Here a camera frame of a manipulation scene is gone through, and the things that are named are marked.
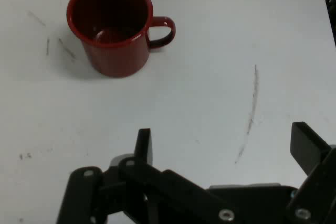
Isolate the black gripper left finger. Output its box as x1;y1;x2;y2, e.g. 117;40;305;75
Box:
56;128;237;224

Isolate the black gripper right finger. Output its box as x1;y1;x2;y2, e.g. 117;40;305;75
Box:
286;121;336;224

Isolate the red enamel mug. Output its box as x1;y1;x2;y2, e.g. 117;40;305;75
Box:
66;0;176;78

